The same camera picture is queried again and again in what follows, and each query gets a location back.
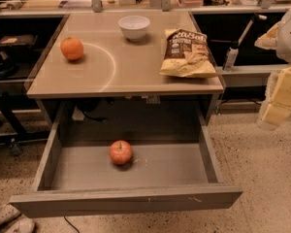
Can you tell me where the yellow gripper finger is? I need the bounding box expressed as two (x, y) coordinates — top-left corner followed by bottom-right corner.
(254, 23), (278, 50)
(261, 64), (291, 126)

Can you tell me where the red apple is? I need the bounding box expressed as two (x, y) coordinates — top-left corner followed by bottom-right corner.
(109, 140), (133, 165)

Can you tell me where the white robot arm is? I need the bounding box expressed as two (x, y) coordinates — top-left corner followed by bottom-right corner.
(254, 8), (291, 130)

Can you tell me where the grey open drawer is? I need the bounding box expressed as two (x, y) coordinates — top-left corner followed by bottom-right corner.
(10, 100), (243, 217)

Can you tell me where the grey counter cabinet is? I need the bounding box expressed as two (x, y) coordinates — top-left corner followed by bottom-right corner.
(26, 11), (224, 118)

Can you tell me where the white bottle with rod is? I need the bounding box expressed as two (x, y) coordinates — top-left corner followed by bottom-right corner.
(222, 14), (267, 71)

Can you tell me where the yellow brown chip bag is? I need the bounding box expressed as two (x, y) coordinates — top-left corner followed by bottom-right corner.
(160, 28), (217, 79)

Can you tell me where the white ceramic bowl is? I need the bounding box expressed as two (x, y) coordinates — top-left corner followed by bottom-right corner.
(118, 16), (150, 41)

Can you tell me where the orange fruit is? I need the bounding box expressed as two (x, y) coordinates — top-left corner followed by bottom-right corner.
(60, 37), (83, 61)

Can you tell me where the white shoe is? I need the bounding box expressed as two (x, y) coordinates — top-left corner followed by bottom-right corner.
(0, 204), (35, 233)

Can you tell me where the black floor cable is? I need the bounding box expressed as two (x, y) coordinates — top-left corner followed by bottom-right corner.
(63, 216), (81, 233)

